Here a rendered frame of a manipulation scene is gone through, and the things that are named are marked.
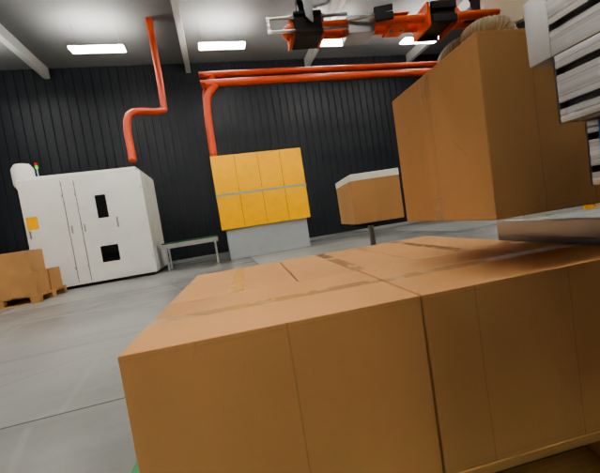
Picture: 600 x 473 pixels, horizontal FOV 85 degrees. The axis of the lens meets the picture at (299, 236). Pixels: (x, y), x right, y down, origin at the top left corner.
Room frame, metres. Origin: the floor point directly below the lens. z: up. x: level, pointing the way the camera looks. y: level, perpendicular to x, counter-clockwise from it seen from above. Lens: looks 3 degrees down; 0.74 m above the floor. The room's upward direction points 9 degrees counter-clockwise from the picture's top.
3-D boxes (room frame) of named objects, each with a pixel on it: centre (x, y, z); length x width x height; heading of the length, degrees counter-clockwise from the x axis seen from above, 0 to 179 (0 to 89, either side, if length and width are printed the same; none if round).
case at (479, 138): (0.95, -0.69, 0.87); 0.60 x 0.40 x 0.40; 99
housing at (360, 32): (0.87, -0.23, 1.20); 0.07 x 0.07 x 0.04; 8
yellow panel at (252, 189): (8.44, 0.82, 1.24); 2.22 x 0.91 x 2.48; 103
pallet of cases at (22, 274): (5.86, 5.20, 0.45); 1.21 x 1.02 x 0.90; 103
